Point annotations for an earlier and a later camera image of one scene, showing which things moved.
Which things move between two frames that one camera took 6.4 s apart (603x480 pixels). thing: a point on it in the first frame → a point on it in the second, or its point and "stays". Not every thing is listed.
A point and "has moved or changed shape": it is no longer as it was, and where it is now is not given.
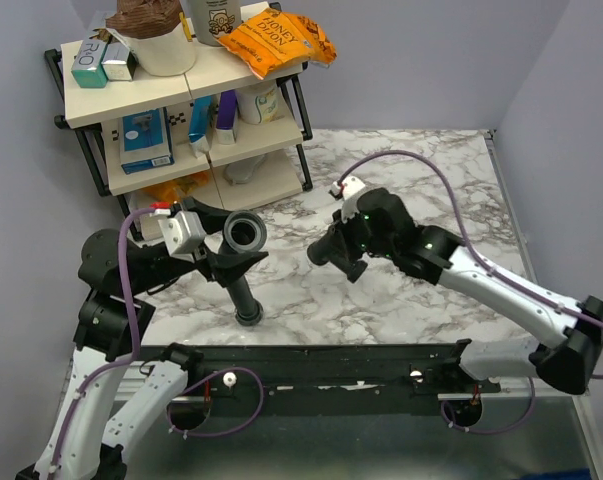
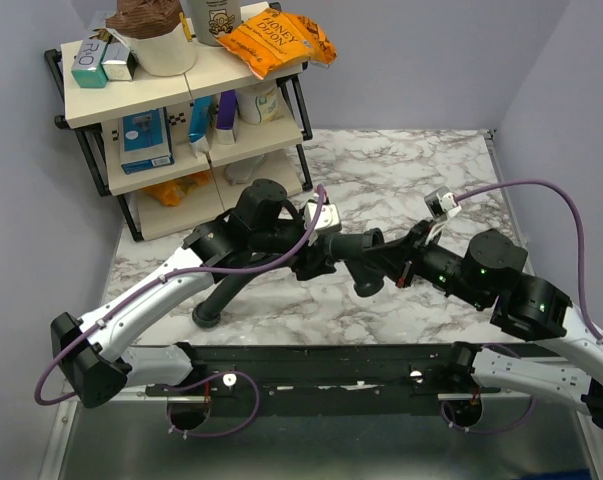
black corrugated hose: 244,231 has moved or changed shape
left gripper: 228,268 → 319,266
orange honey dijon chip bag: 271,38 stays
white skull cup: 215,18 stays
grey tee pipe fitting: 333,248 has moved or changed shape
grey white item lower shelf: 242,170 stays
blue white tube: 200,125 stays
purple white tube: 227,118 stays
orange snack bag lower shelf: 174,190 stays
